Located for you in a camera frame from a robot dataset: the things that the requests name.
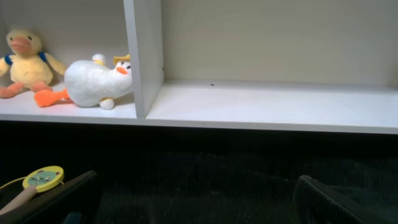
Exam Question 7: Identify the yellow cat-face rattle drum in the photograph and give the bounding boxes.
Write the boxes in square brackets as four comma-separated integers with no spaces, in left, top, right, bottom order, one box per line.
[0,165,65,216]

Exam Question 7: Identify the white plush duck with hat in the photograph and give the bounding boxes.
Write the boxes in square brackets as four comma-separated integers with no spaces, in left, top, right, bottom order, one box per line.
[33,53,134,111]

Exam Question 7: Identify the yellow plush duck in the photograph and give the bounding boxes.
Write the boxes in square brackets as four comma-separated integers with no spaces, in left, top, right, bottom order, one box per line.
[0,28,68,99]

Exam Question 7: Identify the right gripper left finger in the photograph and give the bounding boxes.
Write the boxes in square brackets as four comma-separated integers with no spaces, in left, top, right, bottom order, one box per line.
[0,170,103,224]

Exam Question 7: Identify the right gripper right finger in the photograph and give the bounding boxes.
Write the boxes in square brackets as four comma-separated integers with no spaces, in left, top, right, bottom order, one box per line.
[292,174,398,224]

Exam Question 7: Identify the white shelf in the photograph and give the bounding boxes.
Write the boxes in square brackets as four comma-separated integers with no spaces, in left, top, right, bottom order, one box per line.
[0,0,398,135]

